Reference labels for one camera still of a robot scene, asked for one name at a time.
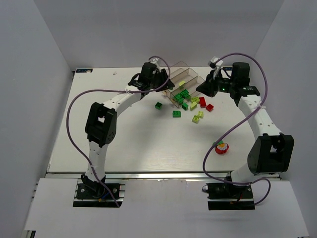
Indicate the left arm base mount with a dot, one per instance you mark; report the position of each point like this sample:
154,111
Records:
87,198

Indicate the green square lego brick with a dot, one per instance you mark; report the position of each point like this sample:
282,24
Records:
158,105

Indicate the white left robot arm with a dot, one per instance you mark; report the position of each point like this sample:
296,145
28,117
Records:
102,119

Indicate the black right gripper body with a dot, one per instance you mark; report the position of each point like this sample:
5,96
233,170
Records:
210,85

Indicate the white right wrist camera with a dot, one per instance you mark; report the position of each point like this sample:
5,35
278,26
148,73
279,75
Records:
215,63

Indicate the red yellow green lego stack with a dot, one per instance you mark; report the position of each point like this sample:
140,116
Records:
182,84

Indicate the dark green brick on table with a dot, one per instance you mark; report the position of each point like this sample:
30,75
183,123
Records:
185,106

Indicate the lime lego brick lower right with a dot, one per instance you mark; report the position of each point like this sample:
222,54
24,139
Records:
200,114

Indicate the green flat lego brick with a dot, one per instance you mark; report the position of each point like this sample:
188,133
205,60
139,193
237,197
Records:
176,114

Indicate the lime lego brick upper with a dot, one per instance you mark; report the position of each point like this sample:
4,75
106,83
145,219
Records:
195,100

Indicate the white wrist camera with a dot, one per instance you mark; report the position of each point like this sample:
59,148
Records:
215,63
154,60

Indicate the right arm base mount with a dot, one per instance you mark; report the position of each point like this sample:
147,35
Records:
228,197

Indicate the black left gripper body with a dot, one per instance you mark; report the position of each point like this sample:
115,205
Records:
161,81

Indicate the red flower toy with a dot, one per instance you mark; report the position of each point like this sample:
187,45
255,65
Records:
221,148

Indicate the green stepped lego brick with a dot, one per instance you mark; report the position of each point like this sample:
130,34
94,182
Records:
185,94

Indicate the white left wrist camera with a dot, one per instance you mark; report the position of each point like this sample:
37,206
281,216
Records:
154,60

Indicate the green lego brick middle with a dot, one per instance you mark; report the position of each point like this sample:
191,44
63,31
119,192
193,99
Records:
178,99

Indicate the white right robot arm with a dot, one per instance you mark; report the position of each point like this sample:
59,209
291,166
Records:
272,150

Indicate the red lego brick upper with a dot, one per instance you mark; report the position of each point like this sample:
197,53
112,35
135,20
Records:
202,102

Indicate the clear three-compartment organizer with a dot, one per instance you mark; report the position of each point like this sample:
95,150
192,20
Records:
179,72

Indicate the red lego brick right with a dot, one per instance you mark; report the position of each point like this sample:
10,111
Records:
209,107

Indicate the red lego brick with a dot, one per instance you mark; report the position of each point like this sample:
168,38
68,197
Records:
202,102
209,107

